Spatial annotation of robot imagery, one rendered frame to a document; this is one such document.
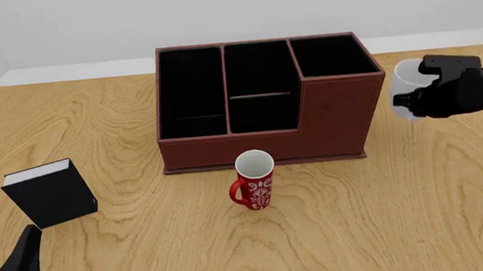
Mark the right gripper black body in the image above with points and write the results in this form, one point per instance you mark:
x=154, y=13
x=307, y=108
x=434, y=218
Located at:
x=457, y=97

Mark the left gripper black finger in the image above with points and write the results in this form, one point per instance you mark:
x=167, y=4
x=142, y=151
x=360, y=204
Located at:
x=22, y=260

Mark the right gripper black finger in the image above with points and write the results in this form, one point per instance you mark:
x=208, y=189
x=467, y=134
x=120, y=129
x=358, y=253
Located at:
x=407, y=99

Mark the red-brown desk caddy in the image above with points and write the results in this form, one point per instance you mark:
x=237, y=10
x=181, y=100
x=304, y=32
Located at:
x=336, y=114

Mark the red mug white pattern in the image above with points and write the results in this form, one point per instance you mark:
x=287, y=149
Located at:
x=260, y=193

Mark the flat plate on black stalk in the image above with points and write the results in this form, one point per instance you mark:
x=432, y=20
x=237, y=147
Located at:
x=447, y=63

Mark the black book white pages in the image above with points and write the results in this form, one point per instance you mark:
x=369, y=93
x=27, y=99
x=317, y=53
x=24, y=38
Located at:
x=51, y=195

